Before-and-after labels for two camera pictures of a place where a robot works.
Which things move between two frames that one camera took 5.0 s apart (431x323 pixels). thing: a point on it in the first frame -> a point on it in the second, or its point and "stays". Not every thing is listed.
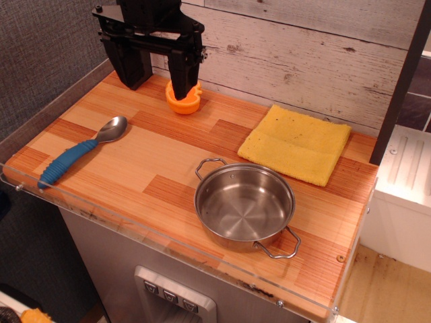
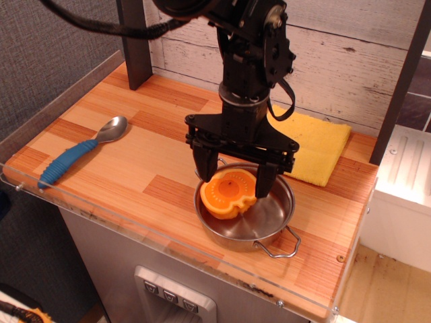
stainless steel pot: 240,206 stays
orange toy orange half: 188,104 -> 229,194
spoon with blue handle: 114,130 stays
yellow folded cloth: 303,146 stays
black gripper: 161,24 -> 243,128
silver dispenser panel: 159,299 stays
